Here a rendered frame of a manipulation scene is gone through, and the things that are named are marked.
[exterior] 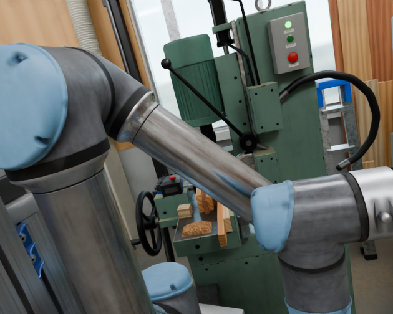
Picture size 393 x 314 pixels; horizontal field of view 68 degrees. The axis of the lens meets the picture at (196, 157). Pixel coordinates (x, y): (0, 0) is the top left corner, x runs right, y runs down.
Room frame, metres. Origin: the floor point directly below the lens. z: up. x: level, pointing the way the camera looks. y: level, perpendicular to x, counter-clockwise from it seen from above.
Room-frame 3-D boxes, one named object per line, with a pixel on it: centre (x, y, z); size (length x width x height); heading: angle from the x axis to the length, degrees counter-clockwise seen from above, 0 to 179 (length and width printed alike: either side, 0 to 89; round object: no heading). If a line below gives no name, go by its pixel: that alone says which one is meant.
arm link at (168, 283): (0.47, 0.13, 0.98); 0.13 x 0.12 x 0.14; 167
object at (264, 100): (0.95, -0.26, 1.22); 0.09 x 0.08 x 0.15; 83
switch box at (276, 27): (0.95, -0.37, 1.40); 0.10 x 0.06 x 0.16; 83
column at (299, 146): (1.10, -0.36, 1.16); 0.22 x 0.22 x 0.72; 83
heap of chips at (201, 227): (0.86, 0.06, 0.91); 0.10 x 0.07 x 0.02; 82
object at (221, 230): (1.04, -0.05, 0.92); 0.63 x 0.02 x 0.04; 173
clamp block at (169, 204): (1.12, 0.13, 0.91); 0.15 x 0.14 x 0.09; 173
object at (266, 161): (0.95, -0.23, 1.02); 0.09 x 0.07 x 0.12; 173
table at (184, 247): (1.11, 0.04, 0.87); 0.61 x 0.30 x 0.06; 173
